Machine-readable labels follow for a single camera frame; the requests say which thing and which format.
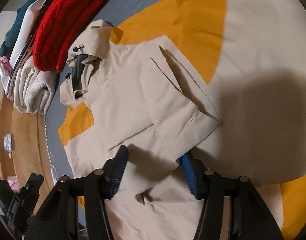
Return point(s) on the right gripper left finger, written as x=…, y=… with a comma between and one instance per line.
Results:
x=101, y=184

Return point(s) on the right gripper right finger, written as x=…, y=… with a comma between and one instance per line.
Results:
x=207, y=185

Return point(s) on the beige and orange jacket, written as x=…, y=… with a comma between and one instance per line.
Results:
x=183, y=99

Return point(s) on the white folded clothes stack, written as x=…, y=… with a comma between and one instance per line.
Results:
x=7, y=63

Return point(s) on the pink bag on shelf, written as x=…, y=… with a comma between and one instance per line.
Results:
x=13, y=183

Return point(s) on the white tissue pack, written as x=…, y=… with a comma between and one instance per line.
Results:
x=7, y=140

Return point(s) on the cream folded blanket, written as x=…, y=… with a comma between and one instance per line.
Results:
x=34, y=89

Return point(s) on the red folded blanket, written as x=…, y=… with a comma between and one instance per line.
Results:
x=62, y=23

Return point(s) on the teal shark plush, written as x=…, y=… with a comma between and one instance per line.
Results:
x=9, y=43

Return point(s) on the wooden bed frame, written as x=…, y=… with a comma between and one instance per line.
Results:
x=29, y=153

